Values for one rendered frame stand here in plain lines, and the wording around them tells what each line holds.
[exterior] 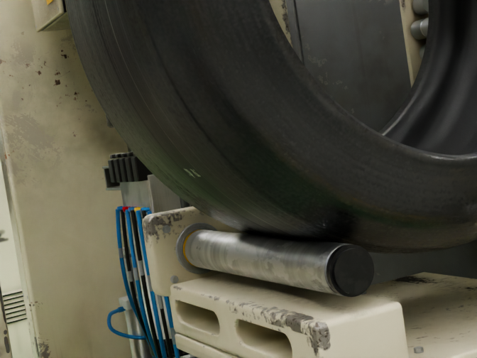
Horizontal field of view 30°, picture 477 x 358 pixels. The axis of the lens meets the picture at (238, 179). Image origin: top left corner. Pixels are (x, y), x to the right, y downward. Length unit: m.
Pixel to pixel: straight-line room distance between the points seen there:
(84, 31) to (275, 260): 0.28
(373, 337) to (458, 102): 0.45
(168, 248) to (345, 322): 0.35
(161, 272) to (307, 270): 0.31
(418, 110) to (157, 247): 0.36
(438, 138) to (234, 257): 0.33
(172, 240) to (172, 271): 0.04
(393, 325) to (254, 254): 0.17
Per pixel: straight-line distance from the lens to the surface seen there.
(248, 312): 0.86
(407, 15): 1.41
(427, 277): 1.20
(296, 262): 0.80
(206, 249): 0.99
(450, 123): 1.13
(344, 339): 0.76
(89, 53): 0.86
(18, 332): 4.48
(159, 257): 1.05
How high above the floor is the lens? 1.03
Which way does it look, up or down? 3 degrees down
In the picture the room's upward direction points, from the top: 9 degrees counter-clockwise
